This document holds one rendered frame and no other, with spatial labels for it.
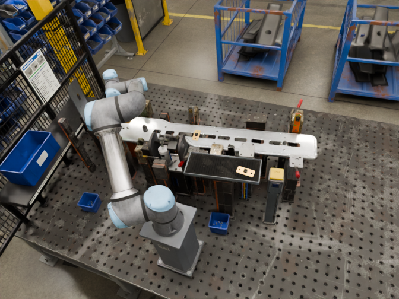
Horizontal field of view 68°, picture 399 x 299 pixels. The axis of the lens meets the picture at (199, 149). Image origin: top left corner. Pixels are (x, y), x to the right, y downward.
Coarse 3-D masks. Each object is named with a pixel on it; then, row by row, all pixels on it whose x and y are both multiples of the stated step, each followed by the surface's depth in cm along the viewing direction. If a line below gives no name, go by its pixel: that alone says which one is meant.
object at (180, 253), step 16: (192, 208) 140; (144, 224) 137; (192, 224) 143; (160, 240) 131; (176, 240) 131; (192, 240) 150; (160, 256) 153; (176, 256) 143; (192, 256) 157; (192, 272) 159
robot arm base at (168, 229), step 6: (180, 210) 137; (180, 216) 133; (156, 222) 128; (168, 222) 127; (174, 222) 129; (180, 222) 132; (156, 228) 131; (162, 228) 129; (168, 228) 129; (174, 228) 131; (180, 228) 133; (162, 234) 131; (168, 234) 131; (174, 234) 132
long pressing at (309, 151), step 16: (160, 128) 191; (176, 128) 190; (192, 128) 188; (208, 128) 187; (224, 128) 186; (192, 144) 179; (208, 144) 178; (224, 144) 177; (256, 144) 174; (304, 144) 171
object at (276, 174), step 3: (273, 168) 143; (276, 168) 142; (279, 168) 142; (270, 171) 143; (273, 171) 142; (276, 171) 141; (279, 171) 141; (282, 171) 141; (270, 174) 141; (273, 174) 140; (276, 174) 140; (279, 174) 140; (282, 174) 140; (270, 177) 140; (273, 177) 139; (276, 177) 139; (279, 177) 139; (282, 177) 139
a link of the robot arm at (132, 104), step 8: (136, 80) 155; (144, 80) 157; (128, 88) 146; (136, 88) 137; (144, 88) 157; (120, 96) 120; (128, 96) 121; (136, 96) 123; (144, 96) 131; (120, 104) 118; (128, 104) 119; (136, 104) 121; (144, 104) 127; (128, 112) 119; (136, 112) 122; (128, 120) 123
